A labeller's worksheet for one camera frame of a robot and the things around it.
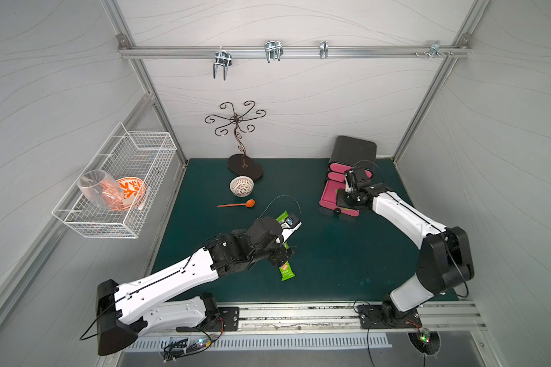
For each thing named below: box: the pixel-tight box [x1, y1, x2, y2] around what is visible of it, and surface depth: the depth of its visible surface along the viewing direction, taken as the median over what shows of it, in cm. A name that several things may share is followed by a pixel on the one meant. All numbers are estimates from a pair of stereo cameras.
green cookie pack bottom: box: [278, 260, 297, 282], surface depth 84 cm
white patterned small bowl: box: [229, 175, 255, 198], surface depth 109 cm
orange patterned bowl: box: [110, 176, 147, 212], surface depth 68 cm
